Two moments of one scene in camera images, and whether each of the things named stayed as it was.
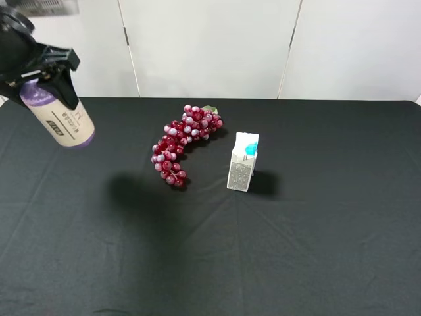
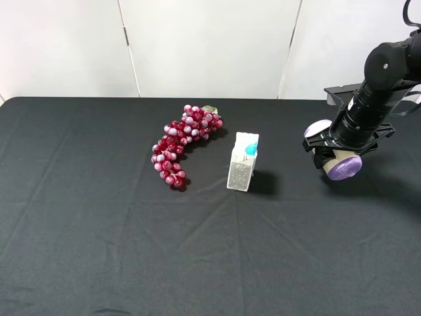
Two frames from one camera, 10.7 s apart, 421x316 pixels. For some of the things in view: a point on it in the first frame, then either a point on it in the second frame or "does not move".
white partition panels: (250, 49) does not move
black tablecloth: (331, 225) does not move
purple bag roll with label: (72, 127) → (345, 165)
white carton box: (243, 160) does not move
